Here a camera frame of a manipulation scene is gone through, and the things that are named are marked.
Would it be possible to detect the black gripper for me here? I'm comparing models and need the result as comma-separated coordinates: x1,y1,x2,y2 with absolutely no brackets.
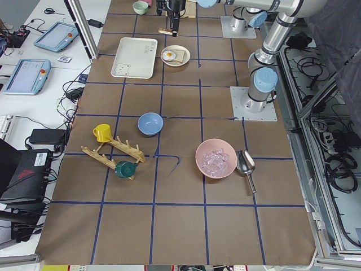
156,0,186,37

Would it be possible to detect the white bread slice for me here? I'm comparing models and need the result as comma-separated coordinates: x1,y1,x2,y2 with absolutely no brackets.
157,28,173,35

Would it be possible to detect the bread slice on plate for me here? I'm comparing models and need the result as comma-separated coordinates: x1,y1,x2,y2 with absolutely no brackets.
169,50,186,63

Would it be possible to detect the white round plate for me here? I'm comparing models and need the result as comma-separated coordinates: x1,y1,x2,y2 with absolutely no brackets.
161,45,190,67

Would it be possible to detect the pink cloth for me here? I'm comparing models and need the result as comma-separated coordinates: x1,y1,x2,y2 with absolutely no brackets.
144,0,153,6

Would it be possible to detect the fried egg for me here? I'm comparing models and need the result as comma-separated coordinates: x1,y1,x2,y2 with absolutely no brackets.
161,50,177,61

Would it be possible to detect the green bowl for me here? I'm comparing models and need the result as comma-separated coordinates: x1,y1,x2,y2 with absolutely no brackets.
133,1,148,15

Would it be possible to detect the white bear tray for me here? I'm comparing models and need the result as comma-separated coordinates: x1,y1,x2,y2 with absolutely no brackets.
111,37,158,79

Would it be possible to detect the black power adapter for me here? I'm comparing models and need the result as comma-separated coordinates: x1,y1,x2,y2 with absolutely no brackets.
87,19,104,28

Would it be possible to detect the blue bowl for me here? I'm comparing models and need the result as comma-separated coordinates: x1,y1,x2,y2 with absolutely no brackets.
138,112,164,136

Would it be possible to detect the far teach pendant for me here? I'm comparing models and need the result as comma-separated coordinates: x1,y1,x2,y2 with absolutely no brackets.
34,22,78,52

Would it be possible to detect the teach pendant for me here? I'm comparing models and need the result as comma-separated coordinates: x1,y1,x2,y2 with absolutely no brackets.
34,22,78,52
3,59,51,95

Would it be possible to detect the yellow cup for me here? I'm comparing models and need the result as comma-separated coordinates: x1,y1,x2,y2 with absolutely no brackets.
93,124,113,143

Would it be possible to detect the wooden cup rack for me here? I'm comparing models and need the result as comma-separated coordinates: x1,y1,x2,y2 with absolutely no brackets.
81,135,147,181

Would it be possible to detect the pink bowl with ice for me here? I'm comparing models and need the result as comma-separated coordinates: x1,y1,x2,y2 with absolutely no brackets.
195,138,237,179

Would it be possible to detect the dark green cup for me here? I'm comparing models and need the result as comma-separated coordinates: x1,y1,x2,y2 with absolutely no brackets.
115,160,138,180

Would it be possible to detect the metal scoop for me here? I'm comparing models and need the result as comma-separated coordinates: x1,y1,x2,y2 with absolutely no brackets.
236,150,257,194

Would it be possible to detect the near teach pendant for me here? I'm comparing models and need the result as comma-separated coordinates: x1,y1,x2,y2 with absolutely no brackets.
3,59,51,95

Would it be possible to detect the black computer box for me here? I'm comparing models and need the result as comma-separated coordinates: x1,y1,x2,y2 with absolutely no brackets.
1,140,52,204

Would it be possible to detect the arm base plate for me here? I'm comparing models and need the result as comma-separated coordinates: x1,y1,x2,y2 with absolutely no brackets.
230,86,278,122
221,16,257,39

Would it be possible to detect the aluminium frame post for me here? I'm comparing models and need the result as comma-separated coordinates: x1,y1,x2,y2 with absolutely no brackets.
64,0,98,60

